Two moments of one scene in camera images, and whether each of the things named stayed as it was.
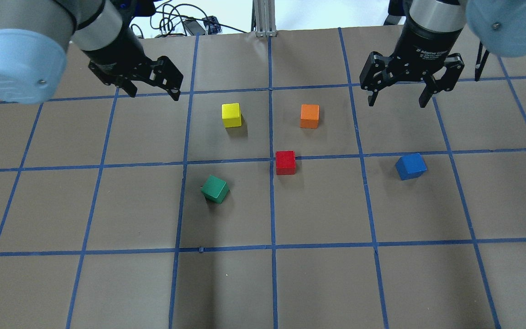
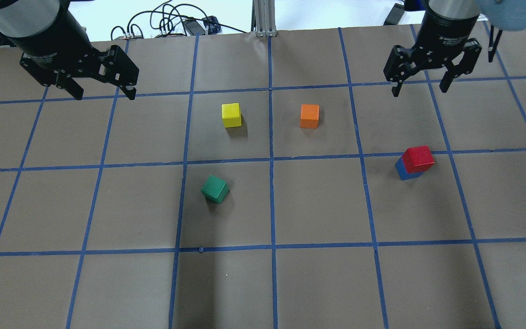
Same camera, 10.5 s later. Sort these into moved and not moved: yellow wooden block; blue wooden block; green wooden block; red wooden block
Moved: red wooden block
Not moved: blue wooden block; yellow wooden block; green wooden block
